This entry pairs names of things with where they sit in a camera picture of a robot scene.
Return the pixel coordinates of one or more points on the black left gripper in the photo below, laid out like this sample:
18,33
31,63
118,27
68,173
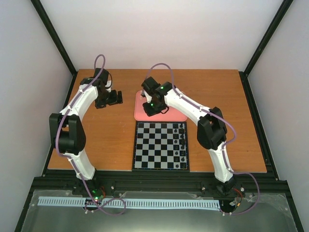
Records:
114,101

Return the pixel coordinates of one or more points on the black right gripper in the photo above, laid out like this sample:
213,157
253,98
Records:
150,113

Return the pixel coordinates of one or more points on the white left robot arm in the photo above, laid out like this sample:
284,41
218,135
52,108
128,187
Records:
66,129

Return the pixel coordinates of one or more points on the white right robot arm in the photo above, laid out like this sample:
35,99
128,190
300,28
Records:
211,127

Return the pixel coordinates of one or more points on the pink plastic tray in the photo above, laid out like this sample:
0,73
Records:
172,114

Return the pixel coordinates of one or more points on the black white chessboard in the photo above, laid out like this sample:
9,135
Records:
154,146

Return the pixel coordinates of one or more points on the black aluminium frame base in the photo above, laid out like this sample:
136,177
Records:
268,205

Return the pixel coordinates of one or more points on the left black frame post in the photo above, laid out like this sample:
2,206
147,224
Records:
38,6

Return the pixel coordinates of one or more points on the black frame post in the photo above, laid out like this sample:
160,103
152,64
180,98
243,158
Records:
38,6
275,22

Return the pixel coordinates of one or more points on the light blue slotted cable duct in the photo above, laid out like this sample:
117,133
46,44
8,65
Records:
130,203

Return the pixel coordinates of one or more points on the right black frame post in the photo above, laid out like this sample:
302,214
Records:
275,22

